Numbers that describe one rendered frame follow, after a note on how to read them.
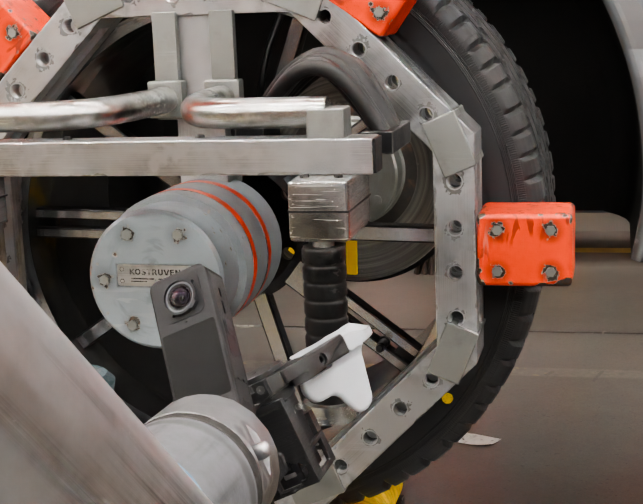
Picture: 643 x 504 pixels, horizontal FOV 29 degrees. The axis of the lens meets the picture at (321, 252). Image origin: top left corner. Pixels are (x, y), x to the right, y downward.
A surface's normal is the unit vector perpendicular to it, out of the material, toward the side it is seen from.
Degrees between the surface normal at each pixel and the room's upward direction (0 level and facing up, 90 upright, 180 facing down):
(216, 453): 43
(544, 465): 0
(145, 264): 90
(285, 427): 87
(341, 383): 68
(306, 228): 90
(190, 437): 20
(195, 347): 62
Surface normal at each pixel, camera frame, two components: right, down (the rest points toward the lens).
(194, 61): -0.23, 0.20
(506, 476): -0.04, -0.98
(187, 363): -0.40, -0.29
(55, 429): 0.88, -0.04
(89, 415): 0.92, -0.20
